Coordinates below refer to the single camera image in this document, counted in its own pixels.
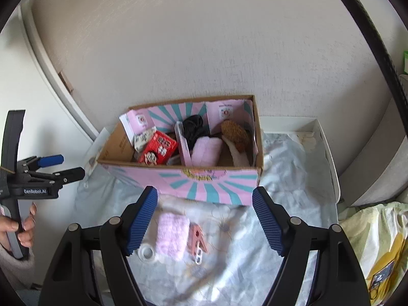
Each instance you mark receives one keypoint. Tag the floral light blue bedsheet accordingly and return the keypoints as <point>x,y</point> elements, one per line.
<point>287,181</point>

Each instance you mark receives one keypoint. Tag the pink and brown plush toy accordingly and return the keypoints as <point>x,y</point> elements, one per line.
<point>236,134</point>

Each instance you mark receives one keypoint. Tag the white tape roll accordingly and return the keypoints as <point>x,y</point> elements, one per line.
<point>147,253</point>

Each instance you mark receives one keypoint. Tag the pink striped cardboard box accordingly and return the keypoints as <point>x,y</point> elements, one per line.
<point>204,181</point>

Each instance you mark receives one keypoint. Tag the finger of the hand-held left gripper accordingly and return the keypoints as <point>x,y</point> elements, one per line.
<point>70,173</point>
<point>51,159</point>

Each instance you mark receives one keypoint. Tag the red milk carton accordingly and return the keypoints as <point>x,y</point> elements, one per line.
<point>157,149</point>

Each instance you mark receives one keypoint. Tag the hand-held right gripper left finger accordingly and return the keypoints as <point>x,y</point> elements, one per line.
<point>143,220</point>

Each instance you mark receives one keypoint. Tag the pink clothespin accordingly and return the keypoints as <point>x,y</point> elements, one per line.
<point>197,240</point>

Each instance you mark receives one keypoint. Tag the white paper booklet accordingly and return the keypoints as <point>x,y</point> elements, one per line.
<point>127,124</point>

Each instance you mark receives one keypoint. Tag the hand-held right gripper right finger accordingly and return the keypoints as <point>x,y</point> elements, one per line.
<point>266,220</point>

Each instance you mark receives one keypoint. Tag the green packet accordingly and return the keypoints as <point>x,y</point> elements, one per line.
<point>405,62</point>

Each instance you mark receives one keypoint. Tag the person's left forearm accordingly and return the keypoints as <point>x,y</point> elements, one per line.
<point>12,271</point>

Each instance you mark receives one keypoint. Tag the pink fluffy sock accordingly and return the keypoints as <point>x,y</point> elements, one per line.
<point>207,151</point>
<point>172,236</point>

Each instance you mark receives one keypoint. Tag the person's left hand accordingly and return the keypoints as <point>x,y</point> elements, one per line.
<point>25,229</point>

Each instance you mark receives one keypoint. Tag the small white carton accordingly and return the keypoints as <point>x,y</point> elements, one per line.
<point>143,140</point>

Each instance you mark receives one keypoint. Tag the black cloth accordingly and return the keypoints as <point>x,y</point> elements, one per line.
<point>193,129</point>

